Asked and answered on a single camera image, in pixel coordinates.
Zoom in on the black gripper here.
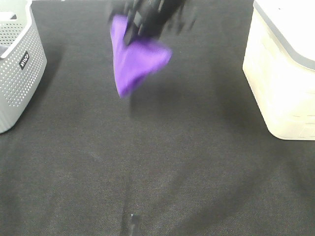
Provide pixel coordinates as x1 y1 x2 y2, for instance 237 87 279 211
124 0 197 46

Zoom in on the purple towel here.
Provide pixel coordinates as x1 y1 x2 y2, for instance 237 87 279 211
110 15 172 98

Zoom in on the grey perforated plastic basket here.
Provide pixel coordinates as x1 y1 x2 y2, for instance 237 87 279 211
0 0 47 133

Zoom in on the cream plastic basket grey rim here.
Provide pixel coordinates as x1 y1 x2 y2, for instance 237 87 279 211
243 0 315 141

